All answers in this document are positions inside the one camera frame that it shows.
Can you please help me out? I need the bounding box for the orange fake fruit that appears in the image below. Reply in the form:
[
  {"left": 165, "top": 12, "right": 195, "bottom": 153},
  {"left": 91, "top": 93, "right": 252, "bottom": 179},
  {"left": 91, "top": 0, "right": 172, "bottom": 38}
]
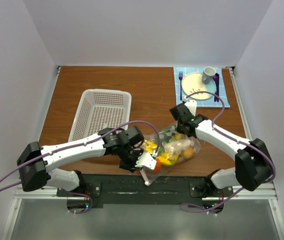
[{"left": 153, "top": 161, "right": 162, "bottom": 173}]

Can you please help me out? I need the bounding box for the white fake radish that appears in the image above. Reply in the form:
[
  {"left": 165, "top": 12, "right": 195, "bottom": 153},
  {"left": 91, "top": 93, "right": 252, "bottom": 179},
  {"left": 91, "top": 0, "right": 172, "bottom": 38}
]
[{"left": 164, "top": 139, "right": 193, "bottom": 155}]

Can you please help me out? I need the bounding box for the clear zip top bag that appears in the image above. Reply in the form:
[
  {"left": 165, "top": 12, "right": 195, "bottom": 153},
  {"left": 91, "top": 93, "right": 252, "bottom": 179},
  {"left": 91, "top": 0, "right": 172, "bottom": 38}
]
[{"left": 140, "top": 122, "right": 202, "bottom": 186}]

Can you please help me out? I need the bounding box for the white perforated plastic basket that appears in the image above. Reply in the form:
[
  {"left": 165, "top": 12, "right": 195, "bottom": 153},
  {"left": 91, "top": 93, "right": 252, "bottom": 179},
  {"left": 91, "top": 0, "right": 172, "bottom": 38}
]
[{"left": 68, "top": 88, "right": 132, "bottom": 142}]

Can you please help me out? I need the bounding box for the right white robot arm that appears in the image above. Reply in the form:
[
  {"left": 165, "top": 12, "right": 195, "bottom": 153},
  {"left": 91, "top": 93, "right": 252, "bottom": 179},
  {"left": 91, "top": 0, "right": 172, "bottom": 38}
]
[{"left": 170, "top": 102, "right": 275, "bottom": 197}]

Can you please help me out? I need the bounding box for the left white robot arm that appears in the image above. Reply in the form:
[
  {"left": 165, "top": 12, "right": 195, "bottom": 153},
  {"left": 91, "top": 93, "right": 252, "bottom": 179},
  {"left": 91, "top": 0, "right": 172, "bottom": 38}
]
[{"left": 17, "top": 126, "right": 144, "bottom": 196}]

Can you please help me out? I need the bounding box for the dark green fake cucumber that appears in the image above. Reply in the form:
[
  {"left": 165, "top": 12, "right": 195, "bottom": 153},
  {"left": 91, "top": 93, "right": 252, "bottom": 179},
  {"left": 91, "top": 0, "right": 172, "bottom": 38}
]
[{"left": 159, "top": 126, "right": 177, "bottom": 153}]

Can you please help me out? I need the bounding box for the yellow orange fake pear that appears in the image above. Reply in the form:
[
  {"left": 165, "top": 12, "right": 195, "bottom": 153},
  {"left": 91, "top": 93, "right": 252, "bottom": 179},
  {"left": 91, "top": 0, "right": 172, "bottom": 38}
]
[{"left": 182, "top": 147, "right": 194, "bottom": 159}]

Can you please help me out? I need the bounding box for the blue checkered placemat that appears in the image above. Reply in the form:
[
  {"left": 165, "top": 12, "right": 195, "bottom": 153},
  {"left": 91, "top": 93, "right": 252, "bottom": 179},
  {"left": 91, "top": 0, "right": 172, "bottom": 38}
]
[{"left": 173, "top": 66, "right": 230, "bottom": 108}]

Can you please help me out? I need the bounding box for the cream and blue plate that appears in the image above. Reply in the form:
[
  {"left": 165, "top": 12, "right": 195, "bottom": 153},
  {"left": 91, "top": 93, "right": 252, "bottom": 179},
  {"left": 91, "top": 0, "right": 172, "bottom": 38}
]
[{"left": 181, "top": 72, "right": 217, "bottom": 96}]

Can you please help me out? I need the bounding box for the purple plastic fork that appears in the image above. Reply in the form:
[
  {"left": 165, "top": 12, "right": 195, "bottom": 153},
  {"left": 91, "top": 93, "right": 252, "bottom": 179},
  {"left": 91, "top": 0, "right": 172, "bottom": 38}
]
[{"left": 178, "top": 71, "right": 183, "bottom": 101}]

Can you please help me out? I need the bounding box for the purple plastic knife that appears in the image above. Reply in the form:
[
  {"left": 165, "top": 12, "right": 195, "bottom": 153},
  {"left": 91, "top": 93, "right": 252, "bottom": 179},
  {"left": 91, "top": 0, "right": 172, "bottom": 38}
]
[{"left": 215, "top": 73, "right": 220, "bottom": 103}]

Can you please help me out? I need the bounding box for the purple plastic spoon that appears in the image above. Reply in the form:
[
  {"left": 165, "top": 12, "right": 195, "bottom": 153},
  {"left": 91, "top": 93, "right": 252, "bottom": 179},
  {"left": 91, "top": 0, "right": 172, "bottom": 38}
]
[{"left": 212, "top": 73, "right": 220, "bottom": 103}]

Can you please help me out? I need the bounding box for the grey mug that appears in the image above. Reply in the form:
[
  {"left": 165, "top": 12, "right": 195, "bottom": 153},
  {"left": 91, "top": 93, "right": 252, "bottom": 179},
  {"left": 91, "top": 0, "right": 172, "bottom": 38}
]
[{"left": 201, "top": 66, "right": 216, "bottom": 84}]

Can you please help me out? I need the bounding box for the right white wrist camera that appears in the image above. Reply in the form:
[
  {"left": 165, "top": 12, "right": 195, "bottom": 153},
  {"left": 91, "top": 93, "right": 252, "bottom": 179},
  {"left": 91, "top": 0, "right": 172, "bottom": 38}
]
[{"left": 182, "top": 97, "right": 197, "bottom": 116}]

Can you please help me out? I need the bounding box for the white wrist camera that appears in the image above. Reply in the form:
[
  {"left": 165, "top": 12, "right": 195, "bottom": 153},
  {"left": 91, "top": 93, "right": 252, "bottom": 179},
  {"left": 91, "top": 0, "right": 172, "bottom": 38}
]
[
  {"left": 135, "top": 152, "right": 157, "bottom": 171},
  {"left": 182, "top": 97, "right": 197, "bottom": 116}
]

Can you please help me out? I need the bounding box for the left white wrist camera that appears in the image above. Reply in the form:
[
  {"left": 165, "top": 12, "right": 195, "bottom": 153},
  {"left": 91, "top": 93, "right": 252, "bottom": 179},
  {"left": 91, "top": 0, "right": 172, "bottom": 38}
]
[{"left": 135, "top": 152, "right": 157, "bottom": 171}]

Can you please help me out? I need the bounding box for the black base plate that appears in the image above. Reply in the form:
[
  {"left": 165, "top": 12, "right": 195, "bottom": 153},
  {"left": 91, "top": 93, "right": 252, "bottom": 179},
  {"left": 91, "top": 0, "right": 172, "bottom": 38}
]
[{"left": 56, "top": 173, "right": 234, "bottom": 210}]

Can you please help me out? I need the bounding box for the front aluminium rail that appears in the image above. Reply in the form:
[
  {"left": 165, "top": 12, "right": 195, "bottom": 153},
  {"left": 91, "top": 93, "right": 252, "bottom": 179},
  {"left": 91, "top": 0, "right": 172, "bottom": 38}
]
[{"left": 15, "top": 174, "right": 277, "bottom": 200}]

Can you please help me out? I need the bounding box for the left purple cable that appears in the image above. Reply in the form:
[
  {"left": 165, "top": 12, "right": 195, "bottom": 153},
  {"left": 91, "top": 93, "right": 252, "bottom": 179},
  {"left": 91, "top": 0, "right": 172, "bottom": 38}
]
[{"left": 0, "top": 120, "right": 161, "bottom": 215}]

